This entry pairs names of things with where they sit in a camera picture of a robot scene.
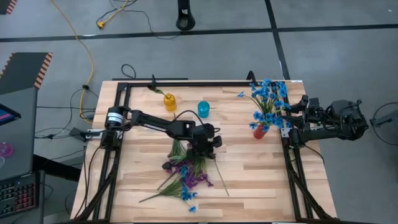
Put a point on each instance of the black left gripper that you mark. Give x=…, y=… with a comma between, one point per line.
x=202, y=140

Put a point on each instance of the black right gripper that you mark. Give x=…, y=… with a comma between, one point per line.
x=314, y=112

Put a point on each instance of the purple artificial flower bunch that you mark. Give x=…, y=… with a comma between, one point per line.
x=200, y=179
x=178, y=149

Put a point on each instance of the blue artificial flower bunch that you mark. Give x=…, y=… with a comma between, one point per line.
x=270, y=119
x=174, y=189
x=264, y=91

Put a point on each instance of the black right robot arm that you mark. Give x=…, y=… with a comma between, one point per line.
x=348, y=121

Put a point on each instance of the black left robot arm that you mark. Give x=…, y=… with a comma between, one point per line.
x=161, y=126

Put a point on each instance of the blue glass vase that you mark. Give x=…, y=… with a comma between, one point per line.
x=203, y=109

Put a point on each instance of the red glass vase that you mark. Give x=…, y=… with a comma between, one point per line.
x=258, y=133

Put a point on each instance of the yellow glass vase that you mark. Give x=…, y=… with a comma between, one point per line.
x=170, y=102

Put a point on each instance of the black clamp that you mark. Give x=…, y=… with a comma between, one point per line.
x=153, y=81
x=251, y=76

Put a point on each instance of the white power strip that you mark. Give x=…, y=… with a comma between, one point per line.
x=96, y=133

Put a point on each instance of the black round stand base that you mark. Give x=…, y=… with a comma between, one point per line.
x=184, y=3

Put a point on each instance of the grey desk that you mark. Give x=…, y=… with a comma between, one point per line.
x=18, y=149

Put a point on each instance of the black backlit keyboard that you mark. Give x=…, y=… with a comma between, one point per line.
x=18, y=199

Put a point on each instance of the large hazard-striped floor mat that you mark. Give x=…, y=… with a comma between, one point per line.
x=21, y=71

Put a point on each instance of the tablet screen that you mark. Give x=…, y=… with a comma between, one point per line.
x=7, y=115

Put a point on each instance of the pink object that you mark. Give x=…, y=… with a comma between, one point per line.
x=6, y=150

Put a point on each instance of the small hazard-striped floor mat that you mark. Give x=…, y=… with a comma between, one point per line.
x=4, y=4

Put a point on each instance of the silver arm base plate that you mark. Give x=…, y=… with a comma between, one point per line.
x=284, y=132

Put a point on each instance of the black aluminium table frame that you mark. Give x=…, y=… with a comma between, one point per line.
x=217, y=83

